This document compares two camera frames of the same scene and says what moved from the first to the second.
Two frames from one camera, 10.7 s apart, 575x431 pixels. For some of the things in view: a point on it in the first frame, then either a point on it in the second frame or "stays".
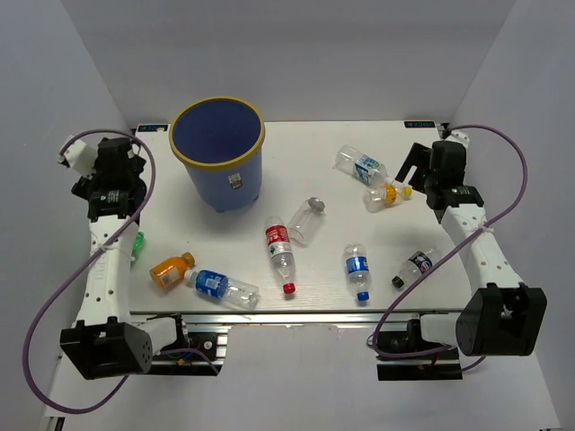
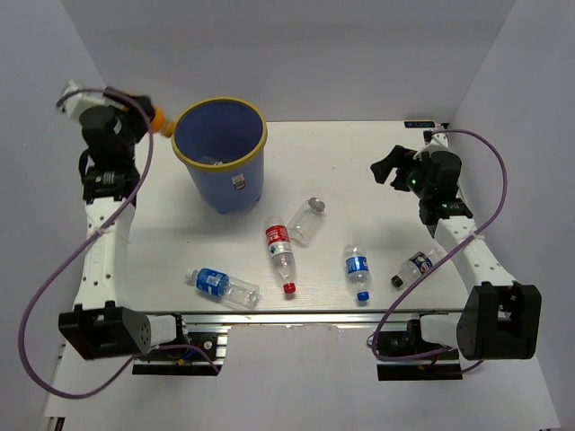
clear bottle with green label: x=349 y=160 to x=210 y=160
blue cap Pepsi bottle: x=358 y=269 stays
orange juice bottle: x=172 y=270 to x=160 y=125
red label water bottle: x=278 y=242 stays
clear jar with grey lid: x=305 y=220 stays
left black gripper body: x=84 y=187 to x=135 y=125
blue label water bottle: x=219 y=285 stays
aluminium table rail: x=289 y=318 stays
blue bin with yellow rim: x=219 y=141 stays
